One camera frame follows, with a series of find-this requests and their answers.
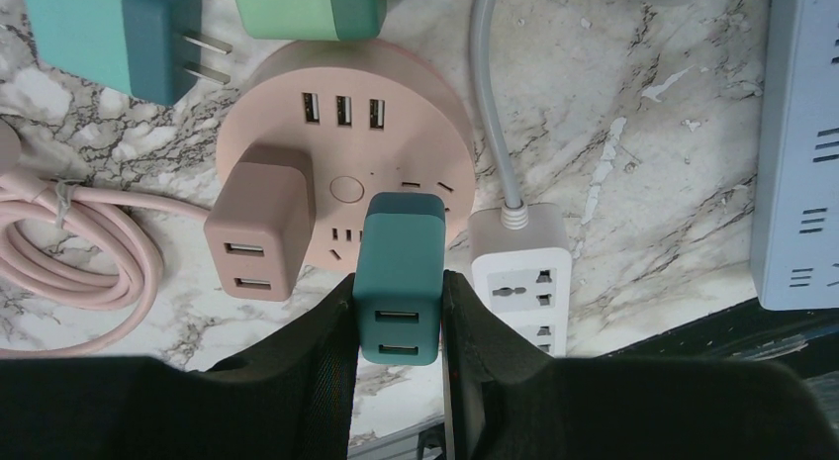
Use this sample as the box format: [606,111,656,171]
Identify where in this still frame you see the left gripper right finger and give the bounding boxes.
[441,271,838,459]

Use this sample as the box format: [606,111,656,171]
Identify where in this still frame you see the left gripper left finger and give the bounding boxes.
[1,278,359,459]

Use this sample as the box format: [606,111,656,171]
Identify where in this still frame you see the teal charger plug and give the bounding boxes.
[24,0,233,106]
[352,192,446,366]

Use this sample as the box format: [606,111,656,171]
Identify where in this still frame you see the pink charger plug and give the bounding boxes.
[204,143,316,302]

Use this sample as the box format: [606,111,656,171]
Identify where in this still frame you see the green charger plug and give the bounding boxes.
[235,0,388,42]

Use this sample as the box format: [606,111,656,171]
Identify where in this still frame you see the white power strip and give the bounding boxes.
[468,203,573,357]

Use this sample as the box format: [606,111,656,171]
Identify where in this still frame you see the pink round power strip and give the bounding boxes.
[216,40,476,272]

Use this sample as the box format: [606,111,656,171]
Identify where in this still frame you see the blue long power strip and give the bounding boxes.
[750,0,838,311]

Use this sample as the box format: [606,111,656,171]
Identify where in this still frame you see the pink coiled power cord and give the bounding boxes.
[0,119,213,360]

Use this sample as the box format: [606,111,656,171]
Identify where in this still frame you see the grey bundled power cord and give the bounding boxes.
[469,0,529,231]

